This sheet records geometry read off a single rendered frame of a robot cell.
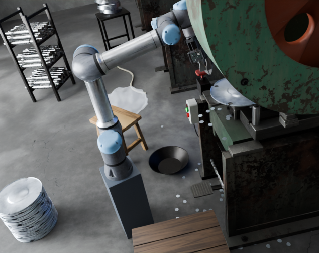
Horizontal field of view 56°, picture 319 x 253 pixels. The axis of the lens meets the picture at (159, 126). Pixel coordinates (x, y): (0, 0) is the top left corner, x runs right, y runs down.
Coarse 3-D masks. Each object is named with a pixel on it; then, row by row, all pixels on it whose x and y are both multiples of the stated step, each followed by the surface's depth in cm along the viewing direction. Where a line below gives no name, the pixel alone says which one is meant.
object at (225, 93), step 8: (224, 80) 153; (216, 88) 147; (224, 88) 146; (232, 88) 144; (216, 96) 141; (224, 96) 140; (232, 96) 139; (240, 96) 138; (232, 104) 134; (240, 104) 133; (248, 104) 132
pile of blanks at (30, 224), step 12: (36, 204) 177; (48, 204) 187; (0, 216) 174; (12, 216) 173; (24, 216) 173; (36, 216) 178; (48, 216) 187; (12, 228) 178; (24, 228) 178; (36, 228) 183; (48, 228) 188; (24, 240) 185; (36, 240) 186
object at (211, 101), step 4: (204, 92) 147; (208, 92) 146; (204, 96) 144; (208, 96) 143; (208, 100) 140; (212, 100) 139; (212, 104) 137; (216, 104) 137; (220, 104) 137; (228, 108) 150; (232, 108) 145; (236, 108) 142; (240, 108) 143; (244, 108) 143; (232, 112) 146; (236, 112) 144; (232, 116) 148; (236, 116) 145
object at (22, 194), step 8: (8, 184) 190; (16, 184) 190; (24, 184) 188; (32, 184) 187; (40, 184) 186; (0, 192) 186; (8, 192) 185; (16, 192) 183; (24, 192) 182; (32, 192) 181; (0, 200) 180; (8, 200) 178; (16, 200) 177; (24, 200) 177; (32, 200) 176; (0, 208) 175; (8, 208) 174; (16, 208) 173; (24, 208) 171
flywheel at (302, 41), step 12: (276, 0) 81; (288, 0) 81; (300, 0) 82; (312, 0) 82; (276, 12) 83; (288, 12) 83; (300, 12) 84; (312, 12) 84; (276, 24) 85; (312, 24) 88; (276, 36) 87; (312, 36) 89; (288, 48) 90; (300, 48) 90; (312, 48) 91; (300, 60) 93; (312, 60) 93
